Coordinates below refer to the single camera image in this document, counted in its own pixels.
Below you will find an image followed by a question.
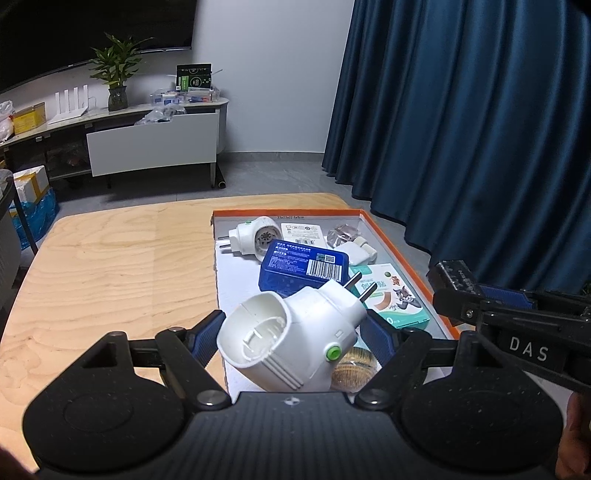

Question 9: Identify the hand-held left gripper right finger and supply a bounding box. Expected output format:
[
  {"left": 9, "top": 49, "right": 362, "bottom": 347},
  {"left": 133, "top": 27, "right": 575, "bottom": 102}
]
[{"left": 355, "top": 318, "right": 509, "bottom": 409}]

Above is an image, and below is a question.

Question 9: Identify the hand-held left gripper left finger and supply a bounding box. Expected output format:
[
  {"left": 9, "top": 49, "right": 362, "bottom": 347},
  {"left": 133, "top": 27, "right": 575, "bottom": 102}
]
[{"left": 82, "top": 309, "right": 232, "bottom": 411}]

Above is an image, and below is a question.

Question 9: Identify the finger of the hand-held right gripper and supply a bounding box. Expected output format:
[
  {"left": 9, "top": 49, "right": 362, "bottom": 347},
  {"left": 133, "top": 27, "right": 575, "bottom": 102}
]
[
  {"left": 478, "top": 284, "right": 543, "bottom": 311},
  {"left": 427, "top": 260, "right": 485, "bottom": 325}
]

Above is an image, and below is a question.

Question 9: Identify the toothpick jar with blue lid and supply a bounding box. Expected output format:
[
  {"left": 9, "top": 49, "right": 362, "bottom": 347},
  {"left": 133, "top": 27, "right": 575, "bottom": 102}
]
[{"left": 332, "top": 348, "right": 378, "bottom": 393}]

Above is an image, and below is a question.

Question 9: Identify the green bandage box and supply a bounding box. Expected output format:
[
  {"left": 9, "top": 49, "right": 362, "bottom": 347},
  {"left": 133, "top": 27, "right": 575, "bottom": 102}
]
[{"left": 348, "top": 263, "right": 432, "bottom": 329}]

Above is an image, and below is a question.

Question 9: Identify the white plug-in device cup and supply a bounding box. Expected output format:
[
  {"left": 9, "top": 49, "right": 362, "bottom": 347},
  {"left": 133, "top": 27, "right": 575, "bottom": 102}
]
[{"left": 216, "top": 271, "right": 377, "bottom": 393}]

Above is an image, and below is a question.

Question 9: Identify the white power adapter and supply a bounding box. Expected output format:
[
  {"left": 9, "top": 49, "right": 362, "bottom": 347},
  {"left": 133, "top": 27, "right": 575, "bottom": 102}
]
[{"left": 335, "top": 244, "right": 377, "bottom": 266}]

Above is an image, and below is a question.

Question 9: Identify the blue plastic box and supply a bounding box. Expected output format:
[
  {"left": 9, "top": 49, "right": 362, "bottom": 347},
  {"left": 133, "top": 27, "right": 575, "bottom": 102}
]
[{"left": 259, "top": 239, "right": 349, "bottom": 298}]

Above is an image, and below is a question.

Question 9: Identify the white plug-in device with grille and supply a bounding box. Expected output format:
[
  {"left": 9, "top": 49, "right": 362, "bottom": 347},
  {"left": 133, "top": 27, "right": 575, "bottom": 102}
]
[{"left": 222, "top": 216, "right": 283, "bottom": 259}]

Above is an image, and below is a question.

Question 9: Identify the tall white charger box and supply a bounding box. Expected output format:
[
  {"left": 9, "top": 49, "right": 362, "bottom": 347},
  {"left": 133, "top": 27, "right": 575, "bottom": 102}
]
[{"left": 281, "top": 222, "right": 326, "bottom": 250}]

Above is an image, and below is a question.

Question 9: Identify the person's right hand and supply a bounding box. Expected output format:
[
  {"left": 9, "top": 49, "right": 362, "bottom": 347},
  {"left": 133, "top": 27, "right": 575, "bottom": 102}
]
[{"left": 556, "top": 392, "right": 591, "bottom": 480}]

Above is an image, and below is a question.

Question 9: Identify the blue curtain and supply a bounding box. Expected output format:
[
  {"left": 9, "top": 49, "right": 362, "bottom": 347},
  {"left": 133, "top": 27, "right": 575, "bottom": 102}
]
[{"left": 321, "top": 0, "right": 591, "bottom": 296}]

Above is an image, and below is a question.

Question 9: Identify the blue plastic bag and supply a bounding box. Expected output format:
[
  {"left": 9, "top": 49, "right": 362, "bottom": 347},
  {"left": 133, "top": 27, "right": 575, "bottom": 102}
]
[{"left": 9, "top": 187, "right": 60, "bottom": 252}]

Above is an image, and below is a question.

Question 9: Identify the pile of clear plastic packets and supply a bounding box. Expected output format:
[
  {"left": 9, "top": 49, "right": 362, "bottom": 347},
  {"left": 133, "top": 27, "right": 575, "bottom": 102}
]
[{"left": 134, "top": 104, "right": 188, "bottom": 126}]

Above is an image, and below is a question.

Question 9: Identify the white cardboard box yellow tape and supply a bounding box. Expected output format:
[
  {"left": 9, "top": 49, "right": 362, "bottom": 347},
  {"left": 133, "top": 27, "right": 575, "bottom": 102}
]
[{"left": 11, "top": 166, "right": 51, "bottom": 204}]

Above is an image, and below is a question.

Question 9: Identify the grey television cabinet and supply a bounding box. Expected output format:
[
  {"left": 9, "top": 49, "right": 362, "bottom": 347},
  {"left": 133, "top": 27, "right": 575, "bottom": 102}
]
[{"left": 0, "top": 97, "right": 229, "bottom": 183}]

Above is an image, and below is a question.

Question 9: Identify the potted plant in dark vase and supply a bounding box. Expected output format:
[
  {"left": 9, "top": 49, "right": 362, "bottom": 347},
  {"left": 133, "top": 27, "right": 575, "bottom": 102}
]
[{"left": 89, "top": 32, "right": 153, "bottom": 112}]

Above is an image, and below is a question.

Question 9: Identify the green and black box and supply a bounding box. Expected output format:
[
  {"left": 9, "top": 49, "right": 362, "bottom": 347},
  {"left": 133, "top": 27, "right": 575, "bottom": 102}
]
[{"left": 176, "top": 63, "right": 213, "bottom": 90}]

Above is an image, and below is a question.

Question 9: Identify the white router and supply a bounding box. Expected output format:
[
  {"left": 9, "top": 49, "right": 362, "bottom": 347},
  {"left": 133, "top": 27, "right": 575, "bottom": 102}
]
[{"left": 48, "top": 88, "right": 90, "bottom": 124}]

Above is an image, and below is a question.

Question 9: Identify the white plastic bag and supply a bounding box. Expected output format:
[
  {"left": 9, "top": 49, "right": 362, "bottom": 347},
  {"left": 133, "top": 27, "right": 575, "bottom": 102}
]
[{"left": 0, "top": 100, "right": 14, "bottom": 141}]

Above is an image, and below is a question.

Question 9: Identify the black wall television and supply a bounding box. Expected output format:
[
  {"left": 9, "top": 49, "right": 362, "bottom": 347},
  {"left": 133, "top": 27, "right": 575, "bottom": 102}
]
[{"left": 0, "top": 0, "right": 194, "bottom": 93}]

